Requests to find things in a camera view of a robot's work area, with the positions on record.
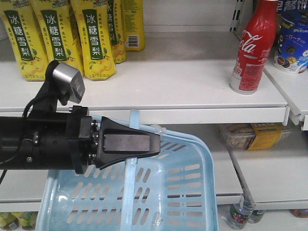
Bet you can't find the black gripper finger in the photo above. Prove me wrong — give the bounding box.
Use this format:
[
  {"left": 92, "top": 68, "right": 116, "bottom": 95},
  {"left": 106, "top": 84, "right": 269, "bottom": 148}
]
[{"left": 95, "top": 117, "right": 161, "bottom": 170}]

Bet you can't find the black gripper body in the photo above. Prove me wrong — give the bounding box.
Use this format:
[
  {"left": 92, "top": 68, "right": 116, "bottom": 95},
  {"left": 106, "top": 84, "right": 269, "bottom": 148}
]
[{"left": 38, "top": 106, "right": 93, "bottom": 174}]

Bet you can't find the light blue plastic basket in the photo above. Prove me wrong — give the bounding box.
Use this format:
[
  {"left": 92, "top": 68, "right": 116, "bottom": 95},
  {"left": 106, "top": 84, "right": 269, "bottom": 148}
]
[{"left": 36, "top": 111, "right": 218, "bottom": 231}]

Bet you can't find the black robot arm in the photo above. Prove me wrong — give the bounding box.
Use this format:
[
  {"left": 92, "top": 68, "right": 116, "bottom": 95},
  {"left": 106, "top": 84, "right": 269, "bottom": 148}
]
[{"left": 0, "top": 61, "right": 161, "bottom": 174}]

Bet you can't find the yellow pear drink carton front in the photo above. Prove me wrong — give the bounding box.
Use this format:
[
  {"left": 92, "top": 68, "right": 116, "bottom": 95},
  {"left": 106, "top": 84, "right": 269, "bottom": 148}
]
[{"left": 70, "top": 0, "right": 116, "bottom": 81}]

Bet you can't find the clear snack box yellow label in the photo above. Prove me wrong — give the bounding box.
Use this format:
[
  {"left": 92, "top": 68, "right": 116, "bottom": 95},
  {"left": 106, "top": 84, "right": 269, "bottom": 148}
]
[{"left": 219, "top": 123, "right": 295, "bottom": 150}]

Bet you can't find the white metal store shelving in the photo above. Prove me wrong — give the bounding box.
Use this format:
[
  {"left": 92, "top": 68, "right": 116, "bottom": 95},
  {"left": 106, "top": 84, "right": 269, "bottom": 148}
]
[{"left": 0, "top": 0, "right": 308, "bottom": 212}]

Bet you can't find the red aluminium coca-cola bottle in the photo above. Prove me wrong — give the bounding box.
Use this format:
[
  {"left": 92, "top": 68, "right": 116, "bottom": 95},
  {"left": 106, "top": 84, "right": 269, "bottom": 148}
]
[{"left": 230, "top": 0, "right": 278, "bottom": 95}]

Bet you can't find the blue cookie cup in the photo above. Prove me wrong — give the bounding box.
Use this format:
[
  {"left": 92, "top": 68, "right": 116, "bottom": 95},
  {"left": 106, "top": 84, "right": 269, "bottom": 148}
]
[{"left": 273, "top": 10, "right": 308, "bottom": 74}]

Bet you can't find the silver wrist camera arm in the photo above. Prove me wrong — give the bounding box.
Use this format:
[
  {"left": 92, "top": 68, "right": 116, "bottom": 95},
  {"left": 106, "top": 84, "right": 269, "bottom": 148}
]
[{"left": 52, "top": 63, "right": 85, "bottom": 103}]

